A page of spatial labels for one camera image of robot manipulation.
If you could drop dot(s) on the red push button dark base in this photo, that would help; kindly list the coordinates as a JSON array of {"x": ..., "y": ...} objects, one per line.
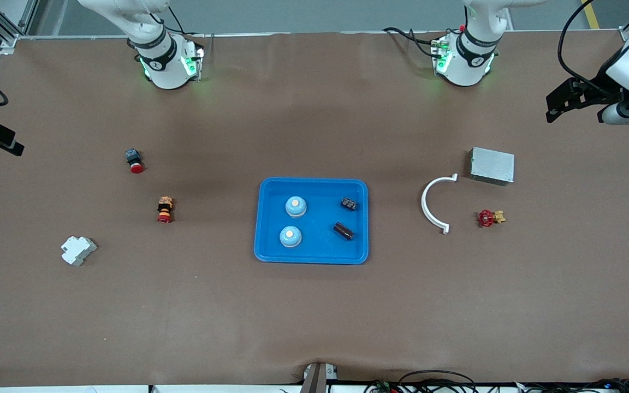
[{"x": 136, "y": 166}]

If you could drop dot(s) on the white circuit breaker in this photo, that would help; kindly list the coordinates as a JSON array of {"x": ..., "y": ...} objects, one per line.
[{"x": 78, "y": 250}]

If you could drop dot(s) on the green circuit board connector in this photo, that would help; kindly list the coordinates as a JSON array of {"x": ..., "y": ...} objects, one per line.
[{"x": 383, "y": 387}]

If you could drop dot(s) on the brass valve red handwheel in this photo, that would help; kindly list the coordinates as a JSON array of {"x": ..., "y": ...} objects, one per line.
[{"x": 486, "y": 218}]

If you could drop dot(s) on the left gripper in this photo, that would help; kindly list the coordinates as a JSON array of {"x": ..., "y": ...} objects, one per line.
[{"x": 600, "y": 93}]

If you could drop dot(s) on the grey metal camera bracket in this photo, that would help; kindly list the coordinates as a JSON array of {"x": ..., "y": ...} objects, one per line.
[{"x": 317, "y": 379}]

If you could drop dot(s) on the red emergency stop orange base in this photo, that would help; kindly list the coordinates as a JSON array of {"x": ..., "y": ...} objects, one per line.
[{"x": 165, "y": 210}]

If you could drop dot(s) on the short aluminium frame profile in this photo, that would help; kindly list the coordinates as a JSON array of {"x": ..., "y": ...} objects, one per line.
[{"x": 29, "y": 16}]

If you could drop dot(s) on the grey metal power supply box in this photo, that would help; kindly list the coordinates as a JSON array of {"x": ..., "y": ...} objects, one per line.
[{"x": 492, "y": 165}]

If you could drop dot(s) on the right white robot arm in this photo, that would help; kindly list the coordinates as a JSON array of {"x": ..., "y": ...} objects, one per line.
[{"x": 164, "y": 65}]

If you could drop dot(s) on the blue plastic tray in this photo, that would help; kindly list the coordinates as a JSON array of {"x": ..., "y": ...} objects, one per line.
[{"x": 320, "y": 248}]

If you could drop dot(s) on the blue bell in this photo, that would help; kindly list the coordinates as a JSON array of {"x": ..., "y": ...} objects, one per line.
[
  {"x": 295, "y": 207},
  {"x": 290, "y": 236}
]

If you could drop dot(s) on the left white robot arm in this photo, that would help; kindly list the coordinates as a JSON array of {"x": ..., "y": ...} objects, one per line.
[{"x": 470, "y": 60}]

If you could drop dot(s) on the dark brown electrolytic capacitor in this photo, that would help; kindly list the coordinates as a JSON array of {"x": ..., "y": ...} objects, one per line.
[{"x": 343, "y": 230}]

